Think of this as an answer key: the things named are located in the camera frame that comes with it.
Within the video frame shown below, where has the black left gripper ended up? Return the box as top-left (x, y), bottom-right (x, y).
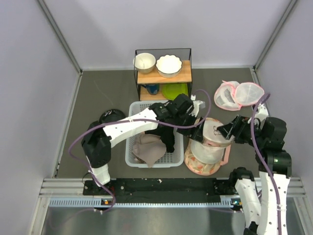
top-left (173, 111), bottom-right (205, 143)

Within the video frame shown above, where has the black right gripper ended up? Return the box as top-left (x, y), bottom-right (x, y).
top-left (217, 114), bottom-right (266, 148)

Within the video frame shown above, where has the white mesh laundry bag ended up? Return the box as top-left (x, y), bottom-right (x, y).
top-left (190, 117), bottom-right (234, 165)

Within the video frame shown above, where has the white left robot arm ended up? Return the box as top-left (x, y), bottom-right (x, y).
top-left (81, 94), bottom-right (205, 194)

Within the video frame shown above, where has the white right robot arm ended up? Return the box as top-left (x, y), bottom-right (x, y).
top-left (217, 116), bottom-right (292, 235)

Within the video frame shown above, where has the tulip print mesh bra bag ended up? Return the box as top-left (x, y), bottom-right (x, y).
top-left (184, 141), bottom-right (231, 176)

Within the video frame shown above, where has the white plastic laundry basket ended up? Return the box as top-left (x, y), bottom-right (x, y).
top-left (125, 100), bottom-right (184, 168)

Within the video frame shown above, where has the pink trimmed mesh laundry bag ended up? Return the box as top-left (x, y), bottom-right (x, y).
top-left (214, 81), bottom-right (265, 111)

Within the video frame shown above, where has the beige bra in basket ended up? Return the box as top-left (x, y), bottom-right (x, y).
top-left (132, 134), bottom-right (166, 168)

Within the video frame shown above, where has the black garment in basket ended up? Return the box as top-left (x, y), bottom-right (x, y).
top-left (145, 124), bottom-right (175, 153)

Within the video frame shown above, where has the green plastic plate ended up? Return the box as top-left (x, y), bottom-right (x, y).
top-left (161, 83), bottom-right (188, 100)

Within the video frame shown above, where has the blue mug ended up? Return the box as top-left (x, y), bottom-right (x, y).
top-left (142, 84), bottom-right (160, 95)

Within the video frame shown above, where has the white scalloped bowl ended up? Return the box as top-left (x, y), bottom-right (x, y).
top-left (156, 55), bottom-right (182, 78)

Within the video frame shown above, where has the cream round bowl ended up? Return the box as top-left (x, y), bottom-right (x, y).
top-left (133, 52), bottom-right (156, 74)

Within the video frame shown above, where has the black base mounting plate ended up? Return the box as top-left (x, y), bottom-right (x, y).
top-left (82, 177), bottom-right (245, 203)

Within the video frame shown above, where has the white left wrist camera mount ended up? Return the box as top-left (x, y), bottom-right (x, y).
top-left (189, 95), bottom-right (205, 117)

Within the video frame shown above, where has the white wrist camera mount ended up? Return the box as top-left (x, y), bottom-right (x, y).
top-left (254, 104), bottom-right (269, 122)
top-left (189, 95), bottom-right (205, 117)

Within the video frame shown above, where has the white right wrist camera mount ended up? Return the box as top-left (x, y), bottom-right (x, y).
top-left (254, 104), bottom-right (269, 122)

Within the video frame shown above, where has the grey slotted cable duct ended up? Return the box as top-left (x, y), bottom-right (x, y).
top-left (48, 197), bottom-right (242, 208)

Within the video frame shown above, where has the black wire wooden shelf rack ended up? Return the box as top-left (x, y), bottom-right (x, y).
top-left (133, 48), bottom-right (193, 101)

